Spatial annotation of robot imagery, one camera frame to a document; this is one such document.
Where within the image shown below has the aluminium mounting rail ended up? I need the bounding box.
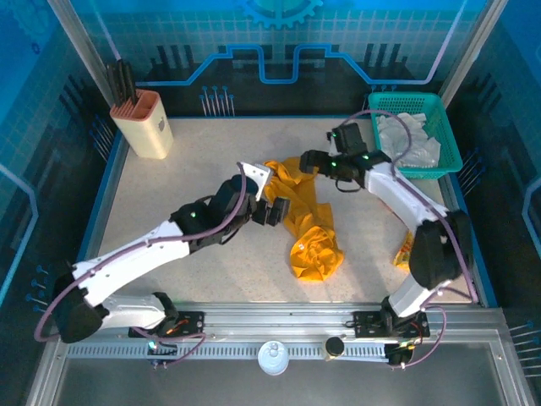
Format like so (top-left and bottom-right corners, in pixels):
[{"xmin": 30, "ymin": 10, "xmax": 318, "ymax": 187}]
[{"xmin": 52, "ymin": 302, "xmax": 506, "ymax": 343}]

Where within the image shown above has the yellow t-shirt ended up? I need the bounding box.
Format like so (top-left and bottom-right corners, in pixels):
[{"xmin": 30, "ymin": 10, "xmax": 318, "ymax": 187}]
[{"xmin": 262, "ymin": 155, "xmax": 346, "ymax": 283}]

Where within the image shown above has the teal plastic basket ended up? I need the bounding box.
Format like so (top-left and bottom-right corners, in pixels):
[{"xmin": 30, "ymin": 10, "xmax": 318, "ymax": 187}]
[{"xmin": 366, "ymin": 91, "xmax": 464, "ymax": 181}]

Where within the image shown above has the black handled knife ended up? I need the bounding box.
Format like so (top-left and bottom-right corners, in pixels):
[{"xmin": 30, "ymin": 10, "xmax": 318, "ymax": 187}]
[
  {"xmin": 105, "ymin": 63, "xmax": 121, "ymax": 107},
  {"xmin": 116, "ymin": 58, "xmax": 130, "ymax": 106},
  {"xmin": 124, "ymin": 61, "xmax": 139, "ymax": 105}
]

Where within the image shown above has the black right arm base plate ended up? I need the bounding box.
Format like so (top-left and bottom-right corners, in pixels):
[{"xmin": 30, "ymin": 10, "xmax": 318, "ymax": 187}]
[{"xmin": 352, "ymin": 310, "xmax": 431, "ymax": 339}]

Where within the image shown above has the white round lid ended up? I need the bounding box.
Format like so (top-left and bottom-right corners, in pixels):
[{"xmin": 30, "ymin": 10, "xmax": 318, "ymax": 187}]
[{"xmin": 257, "ymin": 340, "xmax": 291, "ymax": 376}]

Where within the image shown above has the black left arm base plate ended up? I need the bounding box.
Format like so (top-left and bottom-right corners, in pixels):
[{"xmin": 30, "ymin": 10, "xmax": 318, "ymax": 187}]
[{"xmin": 128, "ymin": 310, "xmax": 206, "ymax": 339}]

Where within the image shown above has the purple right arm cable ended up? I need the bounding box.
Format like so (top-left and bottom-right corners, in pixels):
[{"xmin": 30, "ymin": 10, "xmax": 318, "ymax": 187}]
[{"xmin": 340, "ymin": 108, "xmax": 481, "ymax": 370}]

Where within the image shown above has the grey slotted cable duct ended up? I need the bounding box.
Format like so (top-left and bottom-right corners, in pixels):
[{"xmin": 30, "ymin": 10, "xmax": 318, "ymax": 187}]
[{"xmin": 66, "ymin": 343, "xmax": 392, "ymax": 363}]

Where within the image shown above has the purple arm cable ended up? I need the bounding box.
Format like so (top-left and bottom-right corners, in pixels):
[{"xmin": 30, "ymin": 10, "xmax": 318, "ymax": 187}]
[
  {"xmin": 340, "ymin": 108, "xmax": 481, "ymax": 370},
  {"xmin": 33, "ymin": 162, "xmax": 208, "ymax": 365}
]

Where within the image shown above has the beige knife block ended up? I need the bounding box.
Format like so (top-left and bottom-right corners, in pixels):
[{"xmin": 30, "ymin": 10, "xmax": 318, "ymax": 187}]
[{"xmin": 109, "ymin": 90, "xmax": 175, "ymax": 161}]

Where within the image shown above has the aluminium frame post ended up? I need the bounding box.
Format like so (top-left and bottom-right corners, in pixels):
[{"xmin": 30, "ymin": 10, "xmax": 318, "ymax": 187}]
[
  {"xmin": 439, "ymin": 0, "xmax": 508, "ymax": 102},
  {"xmin": 46, "ymin": 0, "xmax": 123, "ymax": 107}
]

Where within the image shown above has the black round knob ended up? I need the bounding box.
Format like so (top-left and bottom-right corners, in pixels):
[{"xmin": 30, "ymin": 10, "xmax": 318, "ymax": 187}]
[{"xmin": 324, "ymin": 336, "xmax": 346, "ymax": 363}]

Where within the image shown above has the white t-shirt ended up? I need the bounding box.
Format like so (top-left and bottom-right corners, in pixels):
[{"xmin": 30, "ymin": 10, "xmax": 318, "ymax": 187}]
[{"xmin": 374, "ymin": 112, "xmax": 442, "ymax": 169}]

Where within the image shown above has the yellow snack bag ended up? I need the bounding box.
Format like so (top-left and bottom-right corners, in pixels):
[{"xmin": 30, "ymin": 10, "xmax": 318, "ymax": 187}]
[{"xmin": 392, "ymin": 231, "xmax": 418, "ymax": 272}]

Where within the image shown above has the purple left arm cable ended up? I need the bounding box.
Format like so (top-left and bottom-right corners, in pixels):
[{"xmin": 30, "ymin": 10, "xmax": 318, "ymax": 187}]
[{"xmin": 33, "ymin": 162, "xmax": 208, "ymax": 365}]

